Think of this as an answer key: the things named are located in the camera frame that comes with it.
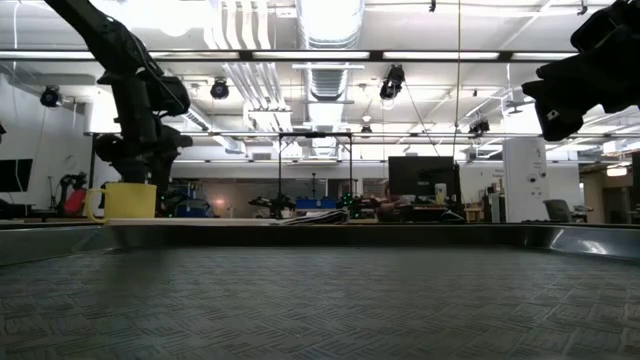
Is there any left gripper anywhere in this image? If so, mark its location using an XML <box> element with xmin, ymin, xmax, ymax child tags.
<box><xmin>93</xmin><ymin>74</ymin><xmax>194</xmax><ymax>217</ymax></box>

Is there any yellow mug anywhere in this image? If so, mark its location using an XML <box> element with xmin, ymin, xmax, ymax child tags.
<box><xmin>84</xmin><ymin>182</ymin><xmax>158</xmax><ymax>225</ymax></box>

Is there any grey cloth napkin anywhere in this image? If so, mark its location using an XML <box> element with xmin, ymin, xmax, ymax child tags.
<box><xmin>272</xmin><ymin>208</ymin><xmax>351</xmax><ymax>227</ymax></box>

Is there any red equipment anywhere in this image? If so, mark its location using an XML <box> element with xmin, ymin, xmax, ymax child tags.
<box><xmin>62</xmin><ymin>187</ymin><xmax>89</xmax><ymax>217</ymax></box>

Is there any white square pillar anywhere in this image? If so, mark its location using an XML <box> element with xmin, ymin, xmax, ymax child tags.
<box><xmin>502</xmin><ymin>137</ymin><xmax>550</xmax><ymax>224</ymax></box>

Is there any grey office chair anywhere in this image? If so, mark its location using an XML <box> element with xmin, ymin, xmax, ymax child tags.
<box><xmin>542</xmin><ymin>198</ymin><xmax>576</xmax><ymax>224</ymax></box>

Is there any black computer monitor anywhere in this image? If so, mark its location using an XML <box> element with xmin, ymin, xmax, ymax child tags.
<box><xmin>387</xmin><ymin>155</ymin><xmax>462</xmax><ymax>202</ymax></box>

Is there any blue storage bin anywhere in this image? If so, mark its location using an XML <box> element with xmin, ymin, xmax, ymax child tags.
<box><xmin>294</xmin><ymin>197</ymin><xmax>339</xmax><ymax>211</ymax></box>

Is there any black wall screen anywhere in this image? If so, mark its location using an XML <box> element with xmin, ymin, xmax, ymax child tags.
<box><xmin>0</xmin><ymin>158</ymin><xmax>34</xmax><ymax>194</ymax></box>

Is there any black overhead camera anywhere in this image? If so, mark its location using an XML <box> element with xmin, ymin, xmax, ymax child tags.
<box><xmin>378</xmin><ymin>63</ymin><xmax>407</xmax><ymax>101</ymax></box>

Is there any black background rig frame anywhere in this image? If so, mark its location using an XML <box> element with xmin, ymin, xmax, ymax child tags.
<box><xmin>277</xmin><ymin>131</ymin><xmax>355</xmax><ymax>211</ymax></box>

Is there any black aluminium rig frame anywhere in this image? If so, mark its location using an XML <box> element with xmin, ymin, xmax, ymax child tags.
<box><xmin>0</xmin><ymin>48</ymin><xmax>640</xmax><ymax>64</ymax></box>

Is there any silver ventilation duct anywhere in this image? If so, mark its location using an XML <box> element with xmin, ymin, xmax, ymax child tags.
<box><xmin>294</xmin><ymin>0</ymin><xmax>367</xmax><ymax>157</ymax></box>

